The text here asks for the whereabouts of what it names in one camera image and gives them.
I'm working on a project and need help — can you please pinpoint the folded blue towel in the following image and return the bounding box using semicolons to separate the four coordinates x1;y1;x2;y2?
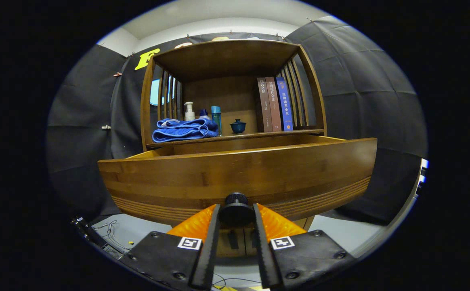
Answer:
152;118;219;143

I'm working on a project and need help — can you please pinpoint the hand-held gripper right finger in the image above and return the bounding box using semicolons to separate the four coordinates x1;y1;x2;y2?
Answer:
253;203;357;290

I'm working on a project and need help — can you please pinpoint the dark brown book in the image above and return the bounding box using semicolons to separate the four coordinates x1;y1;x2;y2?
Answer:
254;77;273;133

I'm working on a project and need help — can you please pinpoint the wooden drawer with black knob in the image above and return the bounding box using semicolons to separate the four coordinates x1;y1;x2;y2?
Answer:
98;135;378;228

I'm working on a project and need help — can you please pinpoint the white panel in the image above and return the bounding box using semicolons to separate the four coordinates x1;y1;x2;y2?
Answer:
415;158;428;196

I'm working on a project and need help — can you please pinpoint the teal transparent bottle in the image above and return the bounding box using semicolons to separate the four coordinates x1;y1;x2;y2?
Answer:
211;105;222;137

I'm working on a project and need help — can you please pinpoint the blue book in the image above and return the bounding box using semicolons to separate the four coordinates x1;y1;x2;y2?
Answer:
276;77;294;131

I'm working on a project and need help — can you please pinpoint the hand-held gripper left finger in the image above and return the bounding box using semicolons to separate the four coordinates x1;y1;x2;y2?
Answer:
120;204;221;291

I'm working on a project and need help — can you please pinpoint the wooden cabinet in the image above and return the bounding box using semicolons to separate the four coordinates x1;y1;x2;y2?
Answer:
139;39;327;258

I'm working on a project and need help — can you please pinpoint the black floor device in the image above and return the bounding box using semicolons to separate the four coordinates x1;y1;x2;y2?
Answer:
72;217;123;260

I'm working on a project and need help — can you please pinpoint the reddish brown book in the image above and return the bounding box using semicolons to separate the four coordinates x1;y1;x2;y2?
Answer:
266;77;283;132

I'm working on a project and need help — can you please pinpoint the thin floor cable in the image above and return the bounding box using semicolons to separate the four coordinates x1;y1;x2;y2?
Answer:
92;220;130;251
213;273;262;285

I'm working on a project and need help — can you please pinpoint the wooden countertop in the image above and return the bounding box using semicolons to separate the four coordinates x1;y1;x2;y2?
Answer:
146;129;324;147

